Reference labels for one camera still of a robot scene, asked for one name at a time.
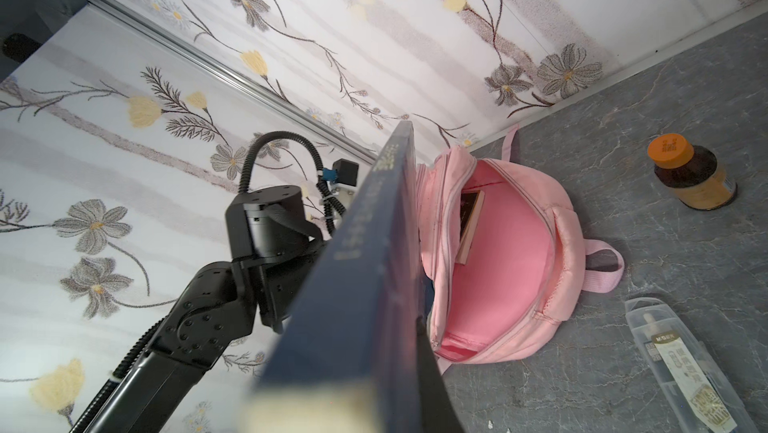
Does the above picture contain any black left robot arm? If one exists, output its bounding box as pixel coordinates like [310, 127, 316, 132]
[71, 131, 359, 432]

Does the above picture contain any pink student backpack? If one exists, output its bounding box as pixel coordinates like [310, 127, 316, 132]
[416, 132, 625, 370]

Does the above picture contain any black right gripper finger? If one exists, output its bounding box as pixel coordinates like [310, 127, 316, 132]
[416, 319, 464, 433]

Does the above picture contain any small brown orange-capped bottle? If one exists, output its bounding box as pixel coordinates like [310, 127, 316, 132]
[647, 133, 738, 211]

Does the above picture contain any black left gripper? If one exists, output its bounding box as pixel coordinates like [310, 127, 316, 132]
[256, 240, 326, 334]

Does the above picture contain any brown black book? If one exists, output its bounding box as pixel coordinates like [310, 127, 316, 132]
[455, 191, 485, 265]

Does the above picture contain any blue notebook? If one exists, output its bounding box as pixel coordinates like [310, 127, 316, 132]
[240, 121, 423, 432]

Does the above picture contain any clear plastic pencil case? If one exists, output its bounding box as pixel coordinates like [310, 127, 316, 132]
[625, 297, 758, 433]

